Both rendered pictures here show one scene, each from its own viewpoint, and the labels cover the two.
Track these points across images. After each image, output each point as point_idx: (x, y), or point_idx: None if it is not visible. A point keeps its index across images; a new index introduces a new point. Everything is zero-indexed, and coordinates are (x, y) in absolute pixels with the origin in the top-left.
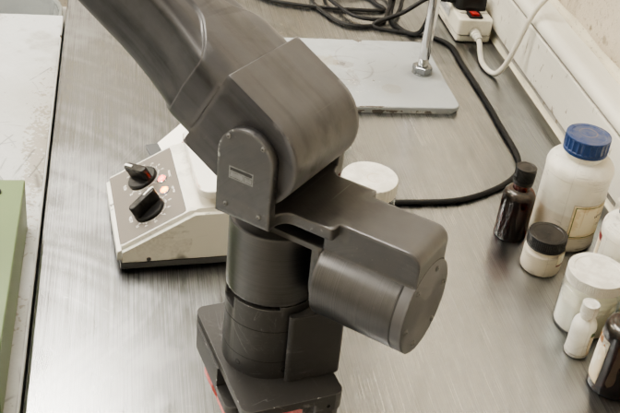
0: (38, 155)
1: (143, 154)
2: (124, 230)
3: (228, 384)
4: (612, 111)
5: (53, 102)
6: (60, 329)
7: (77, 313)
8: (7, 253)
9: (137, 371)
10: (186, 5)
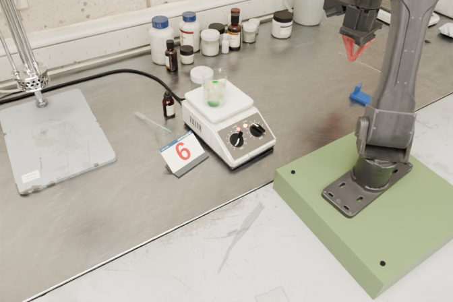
0: (215, 215)
1: (185, 176)
2: (266, 139)
3: (377, 28)
4: (116, 25)
5: (154, 240)
6: (315, 148)
7: (305, 147)
8: (323, 148)
9: (314, 124)
10: None
